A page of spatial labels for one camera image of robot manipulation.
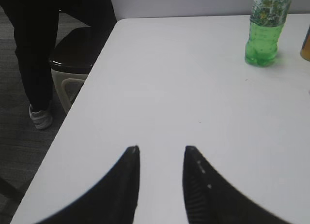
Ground orange juice bottle white cap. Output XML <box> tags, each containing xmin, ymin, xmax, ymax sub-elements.
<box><xmin>300</xmin><ymin>27</ymin><xmax>310</xmax><ymax>61</ymax></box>

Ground white sneaker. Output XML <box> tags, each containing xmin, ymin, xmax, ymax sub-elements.
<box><xmin>29</xmin><ymin>101</ymin><xmax>53</xmax><ymax>130</ymax></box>

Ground black and grey trash bin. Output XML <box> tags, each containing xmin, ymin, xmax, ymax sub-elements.
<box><xmin>49</xmin><ymin>27</ymin><xmax>99</xmax><ymax>113</ymax></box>

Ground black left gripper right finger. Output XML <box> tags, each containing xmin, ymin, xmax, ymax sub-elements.
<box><xmin>183</xmin><ymin>146</ymin><xmax>285</xmax><ymax>224</ymax></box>

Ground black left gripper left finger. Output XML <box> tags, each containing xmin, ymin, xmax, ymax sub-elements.
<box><xmin>41</xmin><ymin>146</ymin><xmax>140</xmax><ymax>224</ymax></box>

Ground person's black trouser leg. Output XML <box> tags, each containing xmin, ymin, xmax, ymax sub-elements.
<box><xmin>0</xmin><ymin>0</ymin><xmax>116</xmax><ymax>112</ymax></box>

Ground green plastic soda bottle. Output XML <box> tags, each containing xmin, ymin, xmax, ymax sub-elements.
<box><xmin>245</xmin><ymin>0</ymin><xmax>292</xmax><ymax>67</ymax></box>

